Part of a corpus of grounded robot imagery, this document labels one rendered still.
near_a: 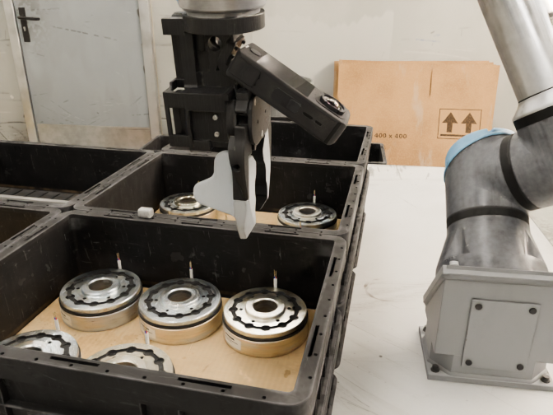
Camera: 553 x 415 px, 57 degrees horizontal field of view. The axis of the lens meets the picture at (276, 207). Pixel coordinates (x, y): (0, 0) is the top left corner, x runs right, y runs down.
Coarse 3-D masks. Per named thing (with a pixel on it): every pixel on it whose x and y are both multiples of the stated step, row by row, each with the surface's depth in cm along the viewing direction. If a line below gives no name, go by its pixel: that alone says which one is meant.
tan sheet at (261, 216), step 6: (222, 216) 96; (228, 216) 96; (258, 216) 96; (264, 216) 96; (270, 216) 96; (276, 216) 96; (258, 222) 93; (264, 222) 93; (270, 222) 93; (276, 222) 93
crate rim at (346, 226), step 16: (144, 160) 94; (272, 160) 94; (288, 160) 94; (128, 176) 87; (96, 192) 79; (352, 192) 79; (80, 208) 73; (96, 208) 73; (352, 208) 73; (224, 224) 68; (256, 224) 68; (272, 224) 68; (352, 224) 72
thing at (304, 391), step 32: (160, 224) 69; (192, 224) 69; (0, 256) 60; (320, 320) 48; (0, 352) 44; (32, 352) 44; (320, 352) 44; (64, 384) 43; (96, 384) 42; (128, 384) 41; (160, 384) 40; (192, 384) 40; (224, 384) 40
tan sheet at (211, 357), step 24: (144, 288) 72; (48, 312) 67; (312, 312) 67; (72, 336) 62; (96, 336) 62; (120, 336) 62; (144, 336) 62; (216, 336) 62; (192, 360) 58; (216, 360) 58; (240, 360) 58; (264, 360) 58; (288, 360) 58; (240, 384) 55; (264, 384) 55; (288, 384) 55
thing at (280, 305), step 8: (256, 296) 64; (264, 296) 64; (272, 296) 64; (248, 304) 62; (256, 304) 63; (272, 304) 63; (280, 304) 62; (248, 312) 61; (256, 312) 60; (272, 312) 60; (280, 312) 60; (264, 320) 60
